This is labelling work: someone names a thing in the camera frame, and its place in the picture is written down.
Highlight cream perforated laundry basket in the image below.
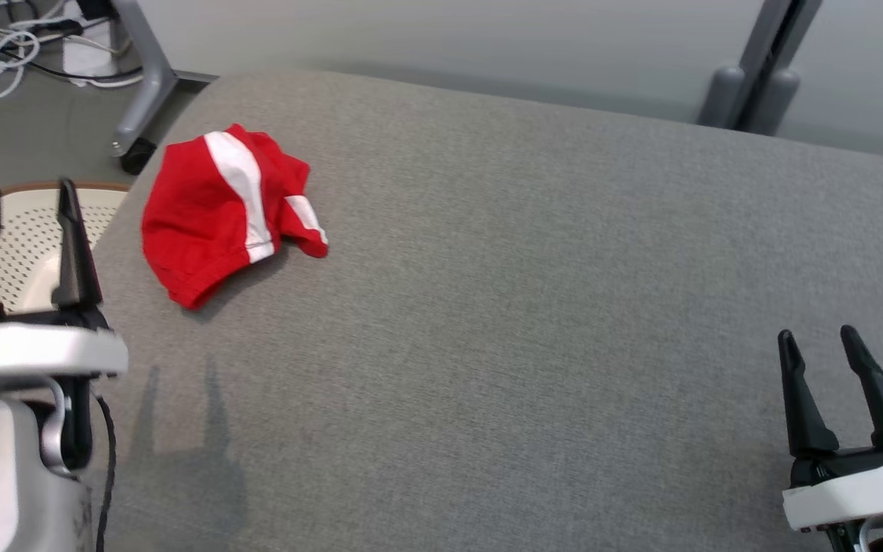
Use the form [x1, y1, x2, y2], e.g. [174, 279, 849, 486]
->
[0, 181, 132, 315]

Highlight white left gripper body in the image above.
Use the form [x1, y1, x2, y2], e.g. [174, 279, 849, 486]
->
[0, 280, 130, 382]

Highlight grey partition post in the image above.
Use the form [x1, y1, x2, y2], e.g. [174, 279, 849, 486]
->
[696, 0, 824, 137]

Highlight white power box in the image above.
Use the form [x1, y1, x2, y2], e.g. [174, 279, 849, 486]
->
[62, 15, 123, 79]

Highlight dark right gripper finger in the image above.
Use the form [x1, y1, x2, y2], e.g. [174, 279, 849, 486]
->
[840, 325, 883, 452]
[777, 330, 841, 460]

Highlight left braided black cable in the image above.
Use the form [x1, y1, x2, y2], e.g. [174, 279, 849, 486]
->
[93, 394, 117, 552]

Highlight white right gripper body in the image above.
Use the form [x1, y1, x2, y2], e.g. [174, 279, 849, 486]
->
[783, 443, 883, 532]

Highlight grey metal leg with caster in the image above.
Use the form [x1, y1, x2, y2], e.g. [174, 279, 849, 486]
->
[108, 0, 220, 176]

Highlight red shorts with white stripes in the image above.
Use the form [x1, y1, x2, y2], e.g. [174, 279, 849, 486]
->
[141, 123, 330, 311]

